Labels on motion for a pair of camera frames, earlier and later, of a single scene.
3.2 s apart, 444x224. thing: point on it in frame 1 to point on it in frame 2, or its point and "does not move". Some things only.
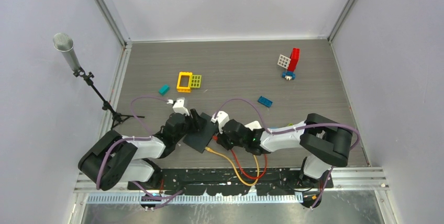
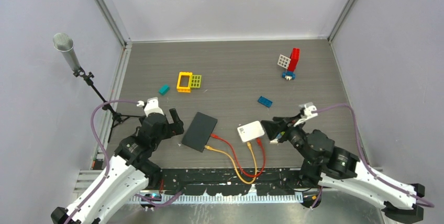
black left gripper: (198, 122) to (175, 128)
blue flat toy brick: (265, 101) does not move
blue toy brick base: (288, 73) does not move
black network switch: (200, 139) does not move
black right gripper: (221, 138) to (272, 127)
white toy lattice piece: (284, 61) does not move
